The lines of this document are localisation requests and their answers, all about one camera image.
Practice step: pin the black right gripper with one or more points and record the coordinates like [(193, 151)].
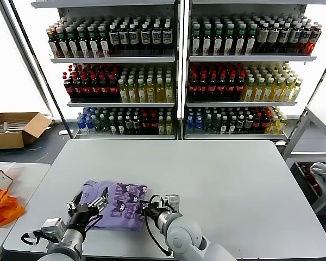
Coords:
[(155, 212)]

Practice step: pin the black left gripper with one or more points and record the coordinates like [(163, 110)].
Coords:
[(82, 214)]

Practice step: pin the purple t-shirt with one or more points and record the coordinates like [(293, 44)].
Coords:
[(116, 195)]

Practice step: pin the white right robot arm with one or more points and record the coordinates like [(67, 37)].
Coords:
[(184, 233)]

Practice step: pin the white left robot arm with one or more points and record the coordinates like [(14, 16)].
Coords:
[(68, 244)]

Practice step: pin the white side table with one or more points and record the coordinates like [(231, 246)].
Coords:
[(30, 174)]

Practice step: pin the white paper scrap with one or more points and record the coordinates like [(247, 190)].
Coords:
[(62, 133)]

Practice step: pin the dark green bottle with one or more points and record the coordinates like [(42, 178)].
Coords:
[(216, 124), (208, 124), (98, 124), (106, 125)]

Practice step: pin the blue water bottle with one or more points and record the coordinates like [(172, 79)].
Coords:
[(81, 122), (190, 123), (199, 123), (90, 123)]

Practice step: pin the small yellow juice bottle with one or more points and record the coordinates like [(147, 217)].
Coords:
[(272, 126), (169, 127), (161, 127), (282, 123)]

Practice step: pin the small red label cola bottle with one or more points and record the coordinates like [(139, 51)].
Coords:
[(265, 121), (257, 122), (145, 124), (153, 124)]

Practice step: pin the orange fabric bag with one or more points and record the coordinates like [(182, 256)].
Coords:
[(2, 209)]

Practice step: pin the small white carton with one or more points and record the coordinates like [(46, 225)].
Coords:
[(4, 180)]

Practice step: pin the clear plastic bag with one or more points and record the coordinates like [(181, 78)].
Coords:
[(5, 166)]

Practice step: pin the brown cardboard box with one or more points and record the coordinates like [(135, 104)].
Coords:
[(5, 141)]

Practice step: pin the clear plastic packaging bundle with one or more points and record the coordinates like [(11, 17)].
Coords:
[(8, 126)]

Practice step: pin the red cap cola bottle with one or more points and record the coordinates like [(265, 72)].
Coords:
[(212, 88), (105, 89), (203, 88), (231, 88), (87, 89), (239, 87), (114, 88), (193, 88), (96, 89), (221, 88), (78, 89), (69, 89)]

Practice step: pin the yellow juice bottle green label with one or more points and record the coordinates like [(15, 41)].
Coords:
[(277, 93), (267, 93), (151, 93), (142, 93), (123, 93), (248, 93), (160, 93), (258, 93), (296, 92), (169, 93), (287, 93), (132, 93)]

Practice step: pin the grey shelf unit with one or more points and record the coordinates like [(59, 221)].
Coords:
[(250, 58), (114, 60)]

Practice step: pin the black slanted pole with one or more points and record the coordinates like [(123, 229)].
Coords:
[(322, 81), (39, 65)]

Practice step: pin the black crate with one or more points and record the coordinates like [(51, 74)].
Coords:
[(297, 174)]

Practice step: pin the green label tea bottle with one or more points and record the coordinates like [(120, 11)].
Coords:
[(196, 40), (240, 40), (72, 44), (229, 40), (250, 40), (218, 40), (62, 44), (93, 44), (82, 44), (104, 44), (207, 40)]

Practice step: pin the amber tea bottle grey cap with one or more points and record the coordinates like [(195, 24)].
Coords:
[(53, 46)]

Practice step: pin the dark drink bottle blue label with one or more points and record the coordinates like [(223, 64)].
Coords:
[(167, 36), (294, 36), (146, 37), (284, 36), (114, 38), (304, 36), (156, 37), (134, 37), (124, 38)]

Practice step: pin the red cloth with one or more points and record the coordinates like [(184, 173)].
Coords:
[(311, 179)]

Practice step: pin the white crumpled cloth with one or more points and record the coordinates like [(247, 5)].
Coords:
[(324, 174)]

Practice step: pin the dark drink bottle beige label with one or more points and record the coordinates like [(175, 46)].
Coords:
[(274, 36), (263, 36)]

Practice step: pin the red drink bottle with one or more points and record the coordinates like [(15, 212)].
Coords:
[(313, 38)]

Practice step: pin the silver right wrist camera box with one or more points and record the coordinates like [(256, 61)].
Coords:
[(172, 202)]

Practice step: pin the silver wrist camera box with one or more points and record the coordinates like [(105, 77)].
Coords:
[(53, 225), (172, 202)]

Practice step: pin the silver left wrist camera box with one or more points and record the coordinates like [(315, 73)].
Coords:
[(53, 225)]

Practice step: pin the grey window post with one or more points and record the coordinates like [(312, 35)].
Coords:
[(25, 58)]

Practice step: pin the grey metal frame table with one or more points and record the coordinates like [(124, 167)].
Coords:
[(324, 119)]

